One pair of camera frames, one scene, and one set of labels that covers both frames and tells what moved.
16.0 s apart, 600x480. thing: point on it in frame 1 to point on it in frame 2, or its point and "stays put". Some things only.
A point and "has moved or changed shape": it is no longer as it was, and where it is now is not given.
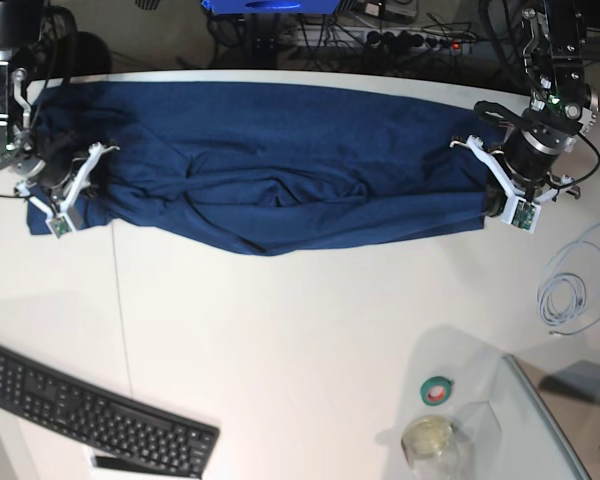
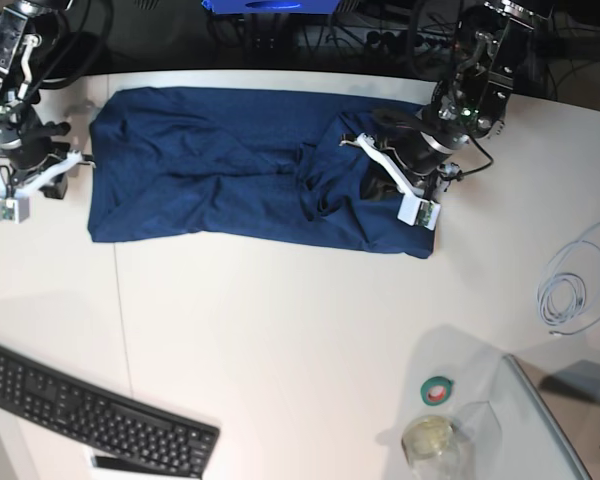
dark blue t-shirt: x=259 y=168 has moved or changed shape
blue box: x=270 y=7 stays put
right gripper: x=534 y=151 to x=420 y=152
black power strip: x=415 y=41 stays put
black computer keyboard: x=121 y=432 stays put
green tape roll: x=436 y=390 stays put
